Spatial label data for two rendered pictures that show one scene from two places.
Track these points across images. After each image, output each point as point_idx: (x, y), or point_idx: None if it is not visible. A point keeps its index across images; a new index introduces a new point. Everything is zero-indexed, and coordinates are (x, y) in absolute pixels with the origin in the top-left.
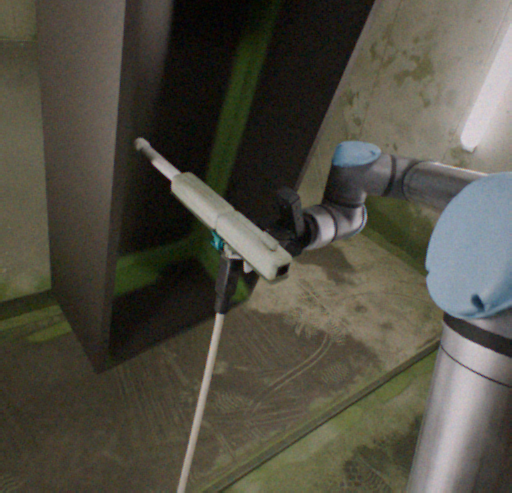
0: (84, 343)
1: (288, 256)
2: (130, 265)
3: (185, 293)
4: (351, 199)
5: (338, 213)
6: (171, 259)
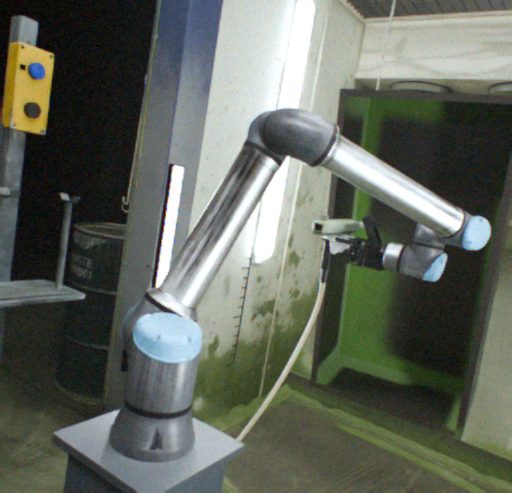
0: (319, 367)
1: (323, 221)
2: (398, 371)
3: (413, 401)
4: (417, 238)
5: (410, 248)
6: (433, 386)
